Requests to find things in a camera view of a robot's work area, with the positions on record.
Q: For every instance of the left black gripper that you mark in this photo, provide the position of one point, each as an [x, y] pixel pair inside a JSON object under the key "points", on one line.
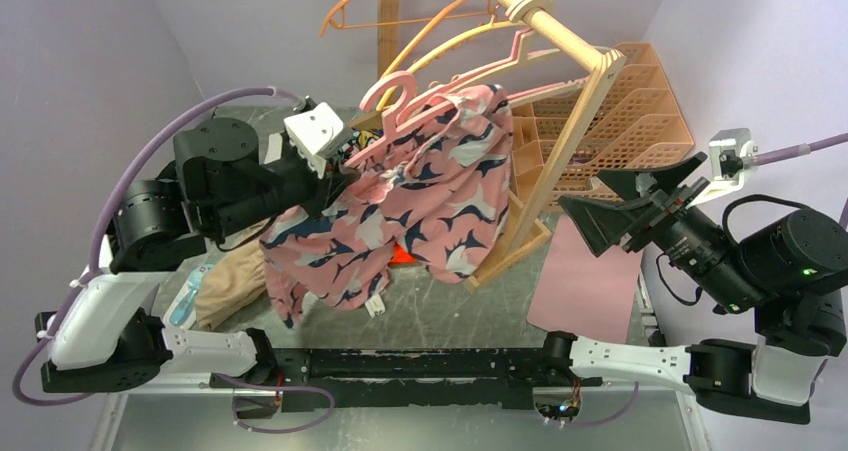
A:
{"points": [[333, 181]]}

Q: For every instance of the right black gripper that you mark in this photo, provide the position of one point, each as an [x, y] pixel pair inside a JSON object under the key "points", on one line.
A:
{"points": [[601, 222]]}

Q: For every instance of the pink patterned shorts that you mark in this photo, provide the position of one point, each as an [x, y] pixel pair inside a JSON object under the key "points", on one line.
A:
{"points": [[440, 192]]}

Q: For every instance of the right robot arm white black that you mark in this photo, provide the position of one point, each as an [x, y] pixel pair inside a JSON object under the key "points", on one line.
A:
{"points": [[790, 274]]}

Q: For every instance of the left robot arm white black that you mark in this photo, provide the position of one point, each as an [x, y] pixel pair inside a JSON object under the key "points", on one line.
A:
{"points": [[215, 187]]}

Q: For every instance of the orange shorts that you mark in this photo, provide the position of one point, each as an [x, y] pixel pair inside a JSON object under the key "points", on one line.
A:
{"points": [[401, 257]]}

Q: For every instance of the beige shorts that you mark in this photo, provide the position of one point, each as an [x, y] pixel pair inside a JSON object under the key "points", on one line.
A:
{"points": [[235, 281]]}

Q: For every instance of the rear orange hanger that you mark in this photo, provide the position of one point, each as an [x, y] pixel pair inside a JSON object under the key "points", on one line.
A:
{"points": [[336, 18]]}

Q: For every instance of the orange hanger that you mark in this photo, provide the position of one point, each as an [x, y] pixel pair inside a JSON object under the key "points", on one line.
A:
{"points": [[336, 18], [448, 12]]}

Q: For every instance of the yellow hanger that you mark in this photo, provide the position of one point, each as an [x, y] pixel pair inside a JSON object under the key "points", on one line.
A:
{"points": [[457, 41]]}

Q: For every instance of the front orange hanger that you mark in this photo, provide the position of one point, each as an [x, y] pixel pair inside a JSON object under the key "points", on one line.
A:
{"points": [[448, 12]]}

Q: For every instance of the peach plastic file organizer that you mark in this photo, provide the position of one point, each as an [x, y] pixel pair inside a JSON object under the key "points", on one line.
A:
{"points": [[638, 125]]}

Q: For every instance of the pink clipboard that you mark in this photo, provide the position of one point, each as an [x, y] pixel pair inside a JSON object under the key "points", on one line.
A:
{"points": [[580, 293]]}

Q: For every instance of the light blue packaged tool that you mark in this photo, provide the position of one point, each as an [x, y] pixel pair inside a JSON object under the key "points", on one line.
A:
{"points": [[181, 312]]}

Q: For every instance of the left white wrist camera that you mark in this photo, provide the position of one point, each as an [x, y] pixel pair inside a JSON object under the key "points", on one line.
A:
{"points": [[317, 135]]}

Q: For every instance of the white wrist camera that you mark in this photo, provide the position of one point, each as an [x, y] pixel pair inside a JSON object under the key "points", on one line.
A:
{"points": [[317, 135], [730, 153]]}

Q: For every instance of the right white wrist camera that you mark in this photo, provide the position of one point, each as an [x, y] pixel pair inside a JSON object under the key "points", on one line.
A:
{"points": [[730, 153]]}

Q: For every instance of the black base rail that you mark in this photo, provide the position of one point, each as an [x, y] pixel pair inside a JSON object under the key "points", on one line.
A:
{"points": [[506, 377]]}

